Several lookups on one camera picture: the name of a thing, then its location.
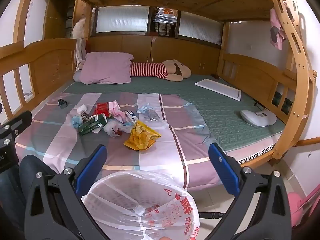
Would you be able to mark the white tissue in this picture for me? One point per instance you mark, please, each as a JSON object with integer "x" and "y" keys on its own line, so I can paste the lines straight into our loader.
{"x": 81, "y": 108}

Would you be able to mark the curved wooden ladder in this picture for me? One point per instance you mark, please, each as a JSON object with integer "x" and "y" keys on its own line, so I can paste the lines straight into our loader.
{"x": 303, "y": 62}

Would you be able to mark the purple pillow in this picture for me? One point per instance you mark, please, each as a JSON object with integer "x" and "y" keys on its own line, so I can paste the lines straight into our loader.
{"x": 107, "y": 67}

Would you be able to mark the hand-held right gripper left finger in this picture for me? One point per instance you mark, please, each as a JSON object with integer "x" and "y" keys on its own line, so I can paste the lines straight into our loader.
{"x": 91, "y": 170}

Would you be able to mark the red wrapper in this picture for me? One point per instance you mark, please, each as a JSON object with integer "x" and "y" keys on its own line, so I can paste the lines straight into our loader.
{"x": 101, "y": 108}

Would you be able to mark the white massager device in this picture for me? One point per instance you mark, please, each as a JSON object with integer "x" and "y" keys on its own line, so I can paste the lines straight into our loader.
{"x": 258, "y": 117}

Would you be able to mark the white flat board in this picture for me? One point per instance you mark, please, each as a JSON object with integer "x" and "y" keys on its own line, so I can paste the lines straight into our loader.
{"x": 217, "y": 88}

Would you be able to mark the grey blue cushion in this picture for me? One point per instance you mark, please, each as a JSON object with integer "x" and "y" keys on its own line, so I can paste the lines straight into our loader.
{"x": 77, "y": 76}

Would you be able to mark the pink wrapper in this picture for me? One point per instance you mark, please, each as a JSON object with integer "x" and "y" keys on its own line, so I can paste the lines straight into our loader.
{"x": 116, "y": 111}

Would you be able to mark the pink stool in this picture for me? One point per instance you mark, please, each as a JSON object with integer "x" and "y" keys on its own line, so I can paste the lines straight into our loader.
{"x": 302, "y": 207}

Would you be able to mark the wooden bunk bed frame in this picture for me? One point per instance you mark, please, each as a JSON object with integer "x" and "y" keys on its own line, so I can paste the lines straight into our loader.
{"x": 50, "y": 55}

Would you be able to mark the striped tote bag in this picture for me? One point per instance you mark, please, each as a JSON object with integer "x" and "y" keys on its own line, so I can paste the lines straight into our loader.
{"x": 165, "y": 29}

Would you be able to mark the stack of plastic packs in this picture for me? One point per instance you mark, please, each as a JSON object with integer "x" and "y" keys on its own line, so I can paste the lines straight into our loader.
{"x": 165, "y": 16}

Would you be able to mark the green bed mat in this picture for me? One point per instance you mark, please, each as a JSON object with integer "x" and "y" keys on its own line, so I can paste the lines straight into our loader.
{"x": 220, "y": 110}

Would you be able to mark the striped plush toy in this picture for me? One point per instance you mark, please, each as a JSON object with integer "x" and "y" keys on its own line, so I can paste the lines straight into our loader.
{"x": 150, "y": 70}

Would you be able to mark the frosted window panel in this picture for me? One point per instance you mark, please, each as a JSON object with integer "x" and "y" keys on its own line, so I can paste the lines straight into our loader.
{"x": 200, "y": 27}
{"x": 121, "y": 18}

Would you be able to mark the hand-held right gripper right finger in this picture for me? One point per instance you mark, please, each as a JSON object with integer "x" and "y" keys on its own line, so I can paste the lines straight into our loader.
{"x": 225, "y": 170}

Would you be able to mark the white and blue medicine box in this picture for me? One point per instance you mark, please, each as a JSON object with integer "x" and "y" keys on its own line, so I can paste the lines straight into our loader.
{"x": 130, "y": 115}

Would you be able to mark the small dark wrapper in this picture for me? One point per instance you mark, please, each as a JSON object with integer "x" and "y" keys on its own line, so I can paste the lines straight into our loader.
{"x": 62, "y": 103}

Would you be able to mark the dark green packet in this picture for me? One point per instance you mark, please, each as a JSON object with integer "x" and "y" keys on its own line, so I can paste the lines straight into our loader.
{"x": 91, "y": 126}

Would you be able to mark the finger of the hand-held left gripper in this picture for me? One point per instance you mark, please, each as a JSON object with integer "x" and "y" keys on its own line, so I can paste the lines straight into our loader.
{"x": 18, "y": 122}

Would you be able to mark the plaid blanket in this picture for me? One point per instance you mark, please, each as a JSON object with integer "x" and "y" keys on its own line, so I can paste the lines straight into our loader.
{"x": 155, "y": 162}

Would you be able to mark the wooden wardrobe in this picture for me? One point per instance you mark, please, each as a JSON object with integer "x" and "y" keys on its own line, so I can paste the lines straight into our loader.
{"x": 57, "y": 12}

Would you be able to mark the yellow snack bag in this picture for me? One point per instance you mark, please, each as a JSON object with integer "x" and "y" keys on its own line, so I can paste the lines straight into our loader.
{"x": 140, "y": 135}

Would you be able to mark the grey white garment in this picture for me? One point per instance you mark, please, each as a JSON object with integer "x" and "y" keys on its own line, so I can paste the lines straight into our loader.
{"x": 80, "y": 52}

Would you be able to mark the light blue plastic wrapper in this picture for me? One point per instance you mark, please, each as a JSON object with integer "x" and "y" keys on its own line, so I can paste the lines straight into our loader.
{"x": 76, "y": 121}

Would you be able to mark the white fluffy plush toy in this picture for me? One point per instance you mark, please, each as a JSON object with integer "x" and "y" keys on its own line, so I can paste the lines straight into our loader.
{"x": 79, "y": 28}

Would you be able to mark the pink hanging cloth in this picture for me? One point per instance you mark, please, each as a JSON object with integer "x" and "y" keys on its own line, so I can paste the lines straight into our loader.
{"x": 276, "y": 30}

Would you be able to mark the white trash bin with litter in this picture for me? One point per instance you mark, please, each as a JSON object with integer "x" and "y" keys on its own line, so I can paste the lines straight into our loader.
{"x": 172, "y": 212}

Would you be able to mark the white mesh waste bin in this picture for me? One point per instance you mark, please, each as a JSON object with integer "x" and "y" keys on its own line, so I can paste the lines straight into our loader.
{"x": 112, "y": 192}

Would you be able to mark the wooden cabinets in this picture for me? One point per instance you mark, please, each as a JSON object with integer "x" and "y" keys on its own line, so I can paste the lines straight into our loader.
{"x": 137, "y": 46}

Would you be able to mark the clear plastic bag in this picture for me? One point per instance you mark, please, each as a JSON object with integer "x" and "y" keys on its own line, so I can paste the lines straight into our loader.
{"x": 115, "y": 128}

